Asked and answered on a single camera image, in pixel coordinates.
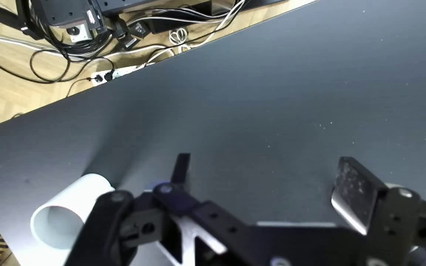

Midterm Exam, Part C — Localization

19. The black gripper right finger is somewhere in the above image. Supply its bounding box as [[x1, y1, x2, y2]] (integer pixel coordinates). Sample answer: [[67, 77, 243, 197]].
[[329, 156, 426, 266]]

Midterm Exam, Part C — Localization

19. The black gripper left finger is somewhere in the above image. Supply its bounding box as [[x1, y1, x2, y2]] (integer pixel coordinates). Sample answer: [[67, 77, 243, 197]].
[[64, 153, 255, 266]]

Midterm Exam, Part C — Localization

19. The white cylindrical tube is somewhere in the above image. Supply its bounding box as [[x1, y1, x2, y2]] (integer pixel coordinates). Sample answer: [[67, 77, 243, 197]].
[[30, 172, 117, 252]]

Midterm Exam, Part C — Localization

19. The white power strip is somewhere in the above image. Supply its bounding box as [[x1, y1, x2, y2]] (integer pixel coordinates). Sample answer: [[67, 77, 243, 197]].
[[91, 62, 148, 86]]

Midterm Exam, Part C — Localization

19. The black power adapter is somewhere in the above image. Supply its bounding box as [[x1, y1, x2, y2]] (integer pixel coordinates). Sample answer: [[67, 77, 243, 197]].
[[129, 20, 151, 39]]

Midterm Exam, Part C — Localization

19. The black electronics box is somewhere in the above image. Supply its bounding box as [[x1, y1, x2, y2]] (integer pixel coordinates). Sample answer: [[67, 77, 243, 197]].
[[35, 0, 107, 43]]

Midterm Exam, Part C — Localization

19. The white cable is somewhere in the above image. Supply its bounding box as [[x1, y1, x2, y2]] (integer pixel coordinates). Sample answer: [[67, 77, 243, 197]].
[[123, 0, 249, 65]]

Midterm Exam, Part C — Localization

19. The black cable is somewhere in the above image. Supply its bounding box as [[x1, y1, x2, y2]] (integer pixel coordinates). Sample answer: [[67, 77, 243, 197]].
[[0, 28, 122, 86]]

